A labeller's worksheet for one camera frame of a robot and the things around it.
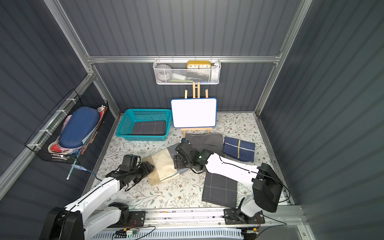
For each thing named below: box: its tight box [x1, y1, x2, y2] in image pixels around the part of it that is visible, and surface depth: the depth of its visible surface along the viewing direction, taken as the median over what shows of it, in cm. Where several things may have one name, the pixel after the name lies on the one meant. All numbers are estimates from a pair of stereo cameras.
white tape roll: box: [155, 64, 172, 80], surface depth 88 cm
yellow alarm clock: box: [186, 60, 212, 69], surface depth 90 cm
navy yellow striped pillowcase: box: [223, 136, 256, 163], surface depth 101 cm
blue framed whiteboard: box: [170, 97, 218, 129], surface depth 98 cm
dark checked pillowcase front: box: [201, 172, 238, 208], surface depth 82 cm
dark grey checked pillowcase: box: [131, 120, 166, 136], surface depth 111 cm
